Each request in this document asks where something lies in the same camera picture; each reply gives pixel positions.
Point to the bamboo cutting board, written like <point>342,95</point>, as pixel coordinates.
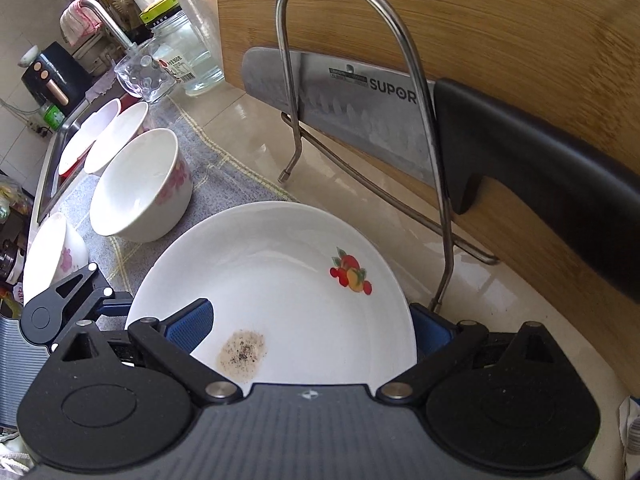
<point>500,35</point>

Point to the pink white cloth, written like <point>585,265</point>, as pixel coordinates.
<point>77,22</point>

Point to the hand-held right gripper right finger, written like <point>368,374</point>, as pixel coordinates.
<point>432,332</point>

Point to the steel sink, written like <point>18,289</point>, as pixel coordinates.
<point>55,170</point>

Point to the red basin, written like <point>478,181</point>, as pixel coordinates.
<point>67,167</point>

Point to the grey green checked dish mat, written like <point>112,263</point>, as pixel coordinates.
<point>210,170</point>

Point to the large cling film roll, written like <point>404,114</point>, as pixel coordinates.
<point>192,0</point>

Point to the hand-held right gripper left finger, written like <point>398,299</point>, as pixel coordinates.
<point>189,321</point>

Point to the white colander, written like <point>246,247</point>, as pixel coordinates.
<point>87,135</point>

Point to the dark air fryer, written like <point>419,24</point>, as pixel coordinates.
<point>55,77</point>

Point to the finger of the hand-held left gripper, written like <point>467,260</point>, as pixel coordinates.
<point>80,287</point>

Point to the clear glass mug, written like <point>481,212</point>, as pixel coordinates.
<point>145,75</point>

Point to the white plate with brown stain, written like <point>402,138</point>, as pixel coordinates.
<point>280,270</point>

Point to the steel faucet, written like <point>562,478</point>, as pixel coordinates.
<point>107,22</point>

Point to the glass jar green lid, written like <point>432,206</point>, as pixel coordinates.
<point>185,55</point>

